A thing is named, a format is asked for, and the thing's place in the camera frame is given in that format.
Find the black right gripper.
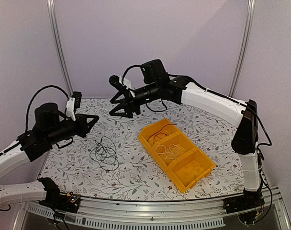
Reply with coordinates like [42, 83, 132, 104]
[109, 81, 160, 118]

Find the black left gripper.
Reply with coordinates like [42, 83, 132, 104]
[46, 114, 99, 146]

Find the cable pile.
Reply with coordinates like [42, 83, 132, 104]
[89, 136, 120, 171]

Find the thin black cable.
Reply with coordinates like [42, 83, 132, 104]
[146, 122, 179, 142]

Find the white cable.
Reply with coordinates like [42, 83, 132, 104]
[152, 142, 175, 163]
[164, 142, 187, 160]

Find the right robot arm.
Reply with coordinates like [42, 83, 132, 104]
[109, 59, 262, 209]

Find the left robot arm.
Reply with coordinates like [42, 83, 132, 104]
[0, 103, 99, 213]

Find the floral table cloth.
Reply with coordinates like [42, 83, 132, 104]
[40, 99, 244, 201]

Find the yellow three-compartment bin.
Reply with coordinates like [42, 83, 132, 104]
[138, 118, 216, 193]

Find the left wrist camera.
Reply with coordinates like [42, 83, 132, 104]
[65, 91, 82, 121]

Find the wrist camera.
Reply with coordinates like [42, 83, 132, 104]
[109, 75, 136, 97]
[65, 91, 82, 121]

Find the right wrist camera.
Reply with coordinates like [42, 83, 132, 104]
[109, 75, 136, 97]

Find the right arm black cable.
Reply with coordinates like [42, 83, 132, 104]
[121, 64, 273, 221]

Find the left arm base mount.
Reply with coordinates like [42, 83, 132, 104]
[38, 177, 81, 213]

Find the left rear aluminium post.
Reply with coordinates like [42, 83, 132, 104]
[46, 0, 73, 94]

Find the aluminium post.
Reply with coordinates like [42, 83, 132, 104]
[46, 0, 73, 94]
[228, 0, 256, 97]

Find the aluminium front rail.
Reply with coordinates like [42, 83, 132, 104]
[13, 186, 291, 230]

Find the right rear aluminium post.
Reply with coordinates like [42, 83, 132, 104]
[228, 0, 256, 97]

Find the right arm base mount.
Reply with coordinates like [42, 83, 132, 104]
[223, 189, 265, 225]

